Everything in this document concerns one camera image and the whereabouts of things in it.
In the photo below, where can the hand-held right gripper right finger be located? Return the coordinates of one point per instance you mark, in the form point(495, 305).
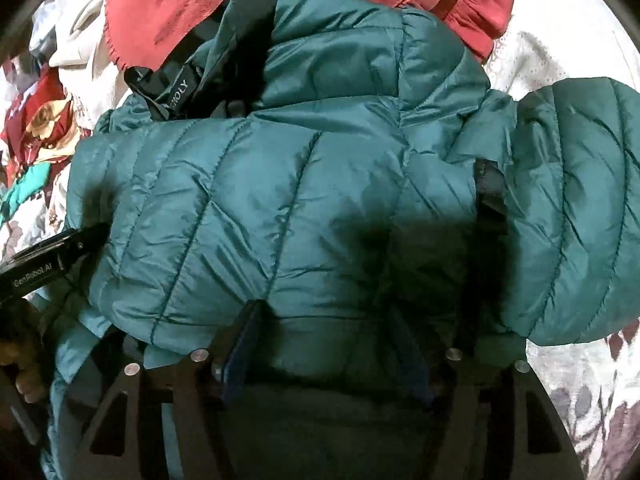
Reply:
point(411, 360)

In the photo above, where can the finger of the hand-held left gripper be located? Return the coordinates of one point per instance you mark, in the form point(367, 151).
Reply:
point(89, 242)

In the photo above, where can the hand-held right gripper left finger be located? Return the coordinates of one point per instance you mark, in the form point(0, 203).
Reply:
point(241, 355)

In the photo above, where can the teal puffer jacket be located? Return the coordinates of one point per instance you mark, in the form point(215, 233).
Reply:
point(300, 185)

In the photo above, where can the person's left hand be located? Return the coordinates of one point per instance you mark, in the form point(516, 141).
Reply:
point(30, 379)

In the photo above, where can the red printed blanket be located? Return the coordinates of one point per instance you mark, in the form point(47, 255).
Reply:
point(35, 120)

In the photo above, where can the white floral bedsheet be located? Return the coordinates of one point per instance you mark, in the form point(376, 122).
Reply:
point(600, 400)

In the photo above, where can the red ruffled cushion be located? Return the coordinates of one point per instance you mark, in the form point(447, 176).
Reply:
point(200, 10)

